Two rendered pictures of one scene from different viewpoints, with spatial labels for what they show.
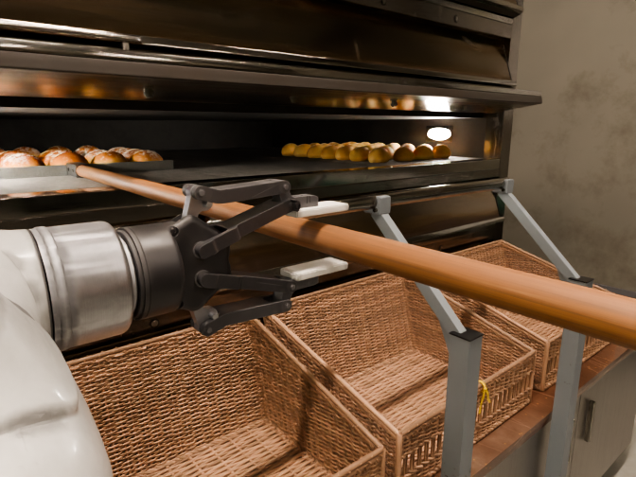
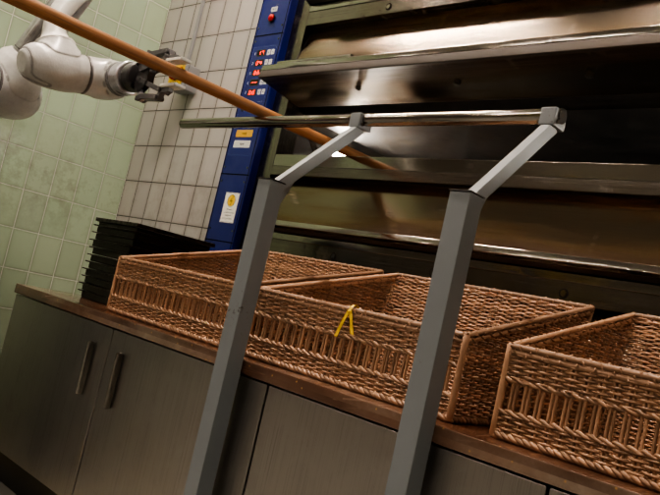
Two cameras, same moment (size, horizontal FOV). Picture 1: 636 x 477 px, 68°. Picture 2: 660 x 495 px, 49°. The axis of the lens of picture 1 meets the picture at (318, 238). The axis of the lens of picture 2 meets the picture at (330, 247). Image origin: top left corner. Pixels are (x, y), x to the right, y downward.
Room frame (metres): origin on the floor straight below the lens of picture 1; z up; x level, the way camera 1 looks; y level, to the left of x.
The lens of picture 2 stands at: (0.76, -1.77, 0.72)
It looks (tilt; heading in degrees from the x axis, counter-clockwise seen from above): 5 degrees up; 84
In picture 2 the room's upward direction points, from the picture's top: 13 degrees clockwise
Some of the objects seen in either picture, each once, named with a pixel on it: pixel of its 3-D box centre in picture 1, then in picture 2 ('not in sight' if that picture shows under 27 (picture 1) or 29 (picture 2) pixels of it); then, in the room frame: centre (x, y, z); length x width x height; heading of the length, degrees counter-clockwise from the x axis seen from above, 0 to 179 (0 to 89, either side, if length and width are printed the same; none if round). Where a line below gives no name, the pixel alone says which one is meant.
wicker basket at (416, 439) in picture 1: (398, 355); (417, 330); (1.15, -0.21, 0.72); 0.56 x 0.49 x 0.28; 130
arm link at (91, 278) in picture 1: (83, 282); (127, 79); (0.34, 0.18, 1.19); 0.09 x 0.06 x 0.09; 40
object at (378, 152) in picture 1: (363, 150); not in sight; (2.06, -0.20, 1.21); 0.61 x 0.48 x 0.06; 40
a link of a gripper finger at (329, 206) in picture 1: (314, 208); (178, 61); (0.48, 0.00, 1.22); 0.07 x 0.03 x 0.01; 130
